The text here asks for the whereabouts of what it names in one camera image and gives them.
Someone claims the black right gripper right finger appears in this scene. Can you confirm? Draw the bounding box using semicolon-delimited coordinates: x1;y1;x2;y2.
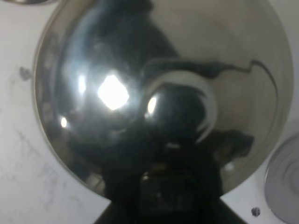
168;142;224;224

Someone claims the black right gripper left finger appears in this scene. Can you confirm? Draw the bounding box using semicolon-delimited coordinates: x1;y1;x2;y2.
102;130;168;224

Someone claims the stainless steel teapot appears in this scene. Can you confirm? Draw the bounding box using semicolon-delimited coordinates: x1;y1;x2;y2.
34;0;294;198

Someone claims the far stainless steel saucer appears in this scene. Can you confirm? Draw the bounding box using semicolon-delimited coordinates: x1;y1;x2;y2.
264;134;299;224

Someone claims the stainless steel saucer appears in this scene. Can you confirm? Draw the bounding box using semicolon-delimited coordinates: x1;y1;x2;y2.
264;134;299;224
6;0;53;5

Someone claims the near stainless steel saucer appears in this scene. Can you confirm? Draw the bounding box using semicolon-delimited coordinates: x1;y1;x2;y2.
6;0;53;5

